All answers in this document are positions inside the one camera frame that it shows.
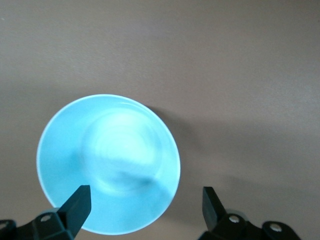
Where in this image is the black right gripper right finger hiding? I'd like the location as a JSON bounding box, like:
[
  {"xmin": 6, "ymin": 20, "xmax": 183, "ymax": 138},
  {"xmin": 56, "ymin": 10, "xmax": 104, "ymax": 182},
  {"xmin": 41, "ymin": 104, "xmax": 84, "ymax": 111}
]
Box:
[{"xmin": 197, "ymin": 186, "xmax": 301, "ymax": 240}]

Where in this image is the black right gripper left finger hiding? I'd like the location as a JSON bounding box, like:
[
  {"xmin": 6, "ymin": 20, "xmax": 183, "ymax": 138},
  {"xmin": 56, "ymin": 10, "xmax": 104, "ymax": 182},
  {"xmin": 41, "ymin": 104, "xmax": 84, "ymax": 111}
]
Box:
[{"xmin": 0, "ymin": 184, "xmax": 92, "ymax": 240}]

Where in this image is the light blue bowl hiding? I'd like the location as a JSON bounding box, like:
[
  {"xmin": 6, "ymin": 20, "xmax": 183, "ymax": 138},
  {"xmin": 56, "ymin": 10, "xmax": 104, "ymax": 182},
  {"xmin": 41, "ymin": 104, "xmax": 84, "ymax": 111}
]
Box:
[{"xmin": 36, "ymin": 93, "xmax": 182, "ymax": 236}]

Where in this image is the brown table cover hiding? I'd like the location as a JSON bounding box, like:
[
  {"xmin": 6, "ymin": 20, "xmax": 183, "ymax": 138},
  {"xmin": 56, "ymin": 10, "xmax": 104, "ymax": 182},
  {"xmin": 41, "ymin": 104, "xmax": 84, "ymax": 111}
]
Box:
[{"xmin": 0, "ymin": 0, "xmax": 320, "ymax": 240}]

